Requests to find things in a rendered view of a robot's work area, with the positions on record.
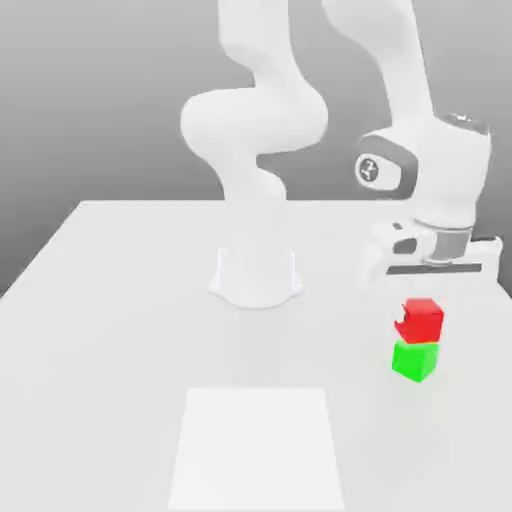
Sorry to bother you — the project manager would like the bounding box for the small green cube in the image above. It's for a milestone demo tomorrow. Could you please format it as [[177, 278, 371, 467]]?
[[391, 340, 440, 384]]

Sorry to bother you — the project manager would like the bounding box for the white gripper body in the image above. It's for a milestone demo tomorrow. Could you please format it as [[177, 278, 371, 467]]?
[[384, 236, 504, 299]]

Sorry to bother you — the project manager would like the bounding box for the small red cube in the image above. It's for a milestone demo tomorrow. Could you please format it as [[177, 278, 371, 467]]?
[[394, 297, 445, 345]]

